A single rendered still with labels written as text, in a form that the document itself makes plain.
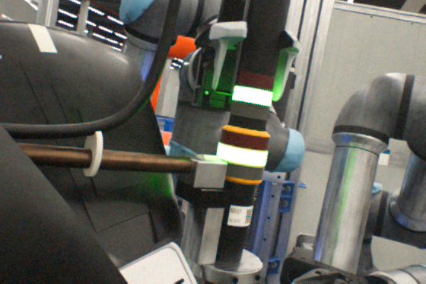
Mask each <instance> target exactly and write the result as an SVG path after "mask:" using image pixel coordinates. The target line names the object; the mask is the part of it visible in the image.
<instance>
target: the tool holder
mask: <svg viewBox="0 0 426 284"><path fill-rule="evenodd" d="M180 156H183V157H190V159H191V162H192V167H191V170H190V172H189V173H188V174H178V173H176V179H177V181H176V195H177V196H178V197H180V198H182V199H184V200H186V201H188V202H189V205H188V208H187V213H186V220H185V224H184V228H183V236H182V244H181V248H180V250H181V251H182V254H184V257H185V259H186V262H187V263H188V264H189V268H190V270H191V272H192V274H193V275H195V276H197V277H199V278H200V279H205V280H207V281H209V282H213V283H217V284H253V283H255V282H257V281H258V280H259V279H260V274H261V271H262V262H261V261H260V259H259V258H258V257H257V256H255V255H254V254H252V253H251V252H249V251H247V250H243V255H242V258H241V261H240V262H238V263H224V262H221V261H217V260H216V259H215V258H216V255H217V247H218V240H219V235H220V231H221V224H222V221H223V213H224V208H228V207H229V204H230V191H229V190H227V189H225V188H223V186H224V179H225V174H226V171H227V163H226V162H223V161H216V160H204V159H201V158H197V157H196V155H189V154H180Z"/></svg>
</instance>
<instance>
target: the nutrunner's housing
mask: <svg viewBox="0 0 426 284"><path fill-rule="evenodd" d="M256 186H257V185H250V184H243V183H236V182H232V181H229V180H224V186H223V188H225V189H227V190H229V191H230V204H229V207H228V208H224V213H223V221H222V224H221V231H220V235H219V240H218V247H217V255H216V258H215V259H216V260H217V261H221V262H224V263H238V262H240V261H241V258H242V255H243V248H244V240H245V236H246V234H247V233H248V231H249V226H250V218H251V214H252V210H253V200H254V197H255V193H256ZM204 284H217V283H213V282H209V281H207V280H205V282H204Z"/></svg>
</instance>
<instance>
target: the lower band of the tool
mask: <svg viewBox="0 0 426 284"><path fill-rule="evenodd" d="M222 129H225V130H228V131H231V132H237V133H244V134H249V135H253V136H261V137H270V135H269V134H268V133H267V132H260V131H255V130H251V129H244V128H240V127H236V126H229V125H226V126H222ZM219 143H220V144H222V145H226V146H230V147H235V148H240V149H244V150H248V151H253V152H268V151H260V150H254V149H249V148H242V147H238V146H232V145H227V144H224V143H222V142H219ZM220 159H221V160H223V161H228V162H230V163H234V164H240V165H244V166H249V167H265V165H263V166H256V165H249V164H242V163H237V162H235V161H229V160H224V159H222V158H220ZM225 180H229V181H232V182H236V183H243V184H250V185H257V184H259V183H261V182H262V180H242V179H238V178H234V177H229V176H226V175H225Z"/></svg>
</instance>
